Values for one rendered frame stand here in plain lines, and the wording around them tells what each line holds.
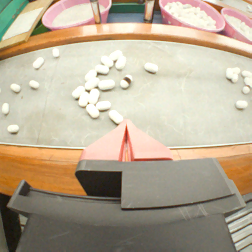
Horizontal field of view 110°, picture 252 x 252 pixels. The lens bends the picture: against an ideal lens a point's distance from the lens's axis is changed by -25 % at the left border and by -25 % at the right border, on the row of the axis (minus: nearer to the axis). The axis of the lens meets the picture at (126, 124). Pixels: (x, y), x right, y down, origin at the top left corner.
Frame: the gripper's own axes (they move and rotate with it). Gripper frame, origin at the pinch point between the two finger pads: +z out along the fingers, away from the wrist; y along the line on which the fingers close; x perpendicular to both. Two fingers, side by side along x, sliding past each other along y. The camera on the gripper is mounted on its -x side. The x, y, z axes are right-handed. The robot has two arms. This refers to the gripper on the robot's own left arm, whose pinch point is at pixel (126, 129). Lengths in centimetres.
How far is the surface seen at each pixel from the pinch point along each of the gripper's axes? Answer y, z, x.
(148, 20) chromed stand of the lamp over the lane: -6.4, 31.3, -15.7
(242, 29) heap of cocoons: -54, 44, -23
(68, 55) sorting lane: 16.6, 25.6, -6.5
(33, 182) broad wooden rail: 18.8, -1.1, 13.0
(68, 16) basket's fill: 23, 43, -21
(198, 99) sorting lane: -17.3, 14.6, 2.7
